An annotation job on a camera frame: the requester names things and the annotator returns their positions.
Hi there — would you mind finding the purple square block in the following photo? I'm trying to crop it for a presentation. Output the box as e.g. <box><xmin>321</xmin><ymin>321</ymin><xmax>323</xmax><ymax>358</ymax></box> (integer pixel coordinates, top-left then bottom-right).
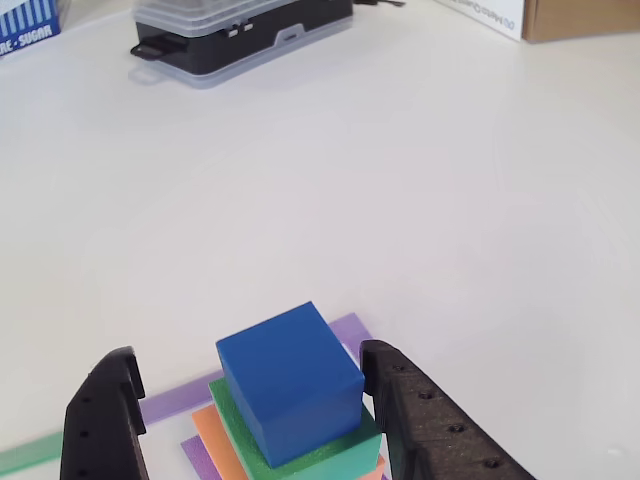
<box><xmin>179</xmin><ymin>434</ymin><xmax>217</xmax><ymax>480</ymax></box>

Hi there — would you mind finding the green square block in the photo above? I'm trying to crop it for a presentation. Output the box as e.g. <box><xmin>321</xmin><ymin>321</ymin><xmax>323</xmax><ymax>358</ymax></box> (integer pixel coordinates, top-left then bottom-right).
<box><xmin>208</xmin><ymin>377</ymin><xmax>384</xmax><ymax>480</ymax></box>

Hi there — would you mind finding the orange square block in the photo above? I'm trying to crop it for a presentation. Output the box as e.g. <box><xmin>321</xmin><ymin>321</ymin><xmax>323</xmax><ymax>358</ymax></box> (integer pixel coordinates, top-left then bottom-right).
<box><xmin>191</xmin><ymin>404</ymin><xmax>389</xmax><ymax>480</ymax></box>

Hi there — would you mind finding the small blue cube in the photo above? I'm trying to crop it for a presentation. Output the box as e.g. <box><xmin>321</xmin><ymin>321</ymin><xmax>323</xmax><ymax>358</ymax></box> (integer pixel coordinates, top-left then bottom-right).
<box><xmin>214</xmin><ymin>300</ymin><xmax>366</xmax><ymax>470</ymax></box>

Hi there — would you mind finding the black case with clear lid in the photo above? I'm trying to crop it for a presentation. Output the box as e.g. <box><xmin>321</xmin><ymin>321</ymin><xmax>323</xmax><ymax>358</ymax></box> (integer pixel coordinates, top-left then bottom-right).
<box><xmin>127</xmin><ymin>0</ymin><xmax>355</xmax><ymax>91</ymax></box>

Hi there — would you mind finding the blue and white sugar box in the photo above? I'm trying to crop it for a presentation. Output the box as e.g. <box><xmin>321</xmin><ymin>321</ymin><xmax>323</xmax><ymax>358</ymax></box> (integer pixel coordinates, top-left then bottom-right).
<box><xmin>0</xmin><ymin>0</ymin><xmax>62</xmax><ymax>60</ymax></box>

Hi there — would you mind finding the brown cardboard box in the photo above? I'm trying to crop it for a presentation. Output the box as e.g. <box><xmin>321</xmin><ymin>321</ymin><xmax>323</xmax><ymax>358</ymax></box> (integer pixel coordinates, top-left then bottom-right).
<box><xmin>520</xmin><ymin>0</ymin><xmax>640</xmax><ymax>45</ymax></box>

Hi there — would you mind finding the purple square frame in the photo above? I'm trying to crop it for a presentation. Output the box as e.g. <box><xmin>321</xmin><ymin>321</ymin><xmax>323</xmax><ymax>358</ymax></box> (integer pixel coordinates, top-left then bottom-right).
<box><xmin>137</xmin><ymin>312</ymin><xmax>372</xmax><ymax>427</ymax></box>

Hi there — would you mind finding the green square frame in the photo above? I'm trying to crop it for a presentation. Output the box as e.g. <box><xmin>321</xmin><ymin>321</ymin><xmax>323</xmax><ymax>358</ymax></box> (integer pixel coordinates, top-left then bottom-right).
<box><xmin>0</xmin><ymin>432</ymin><xmax>65</xmax><ymax>476</ymax></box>

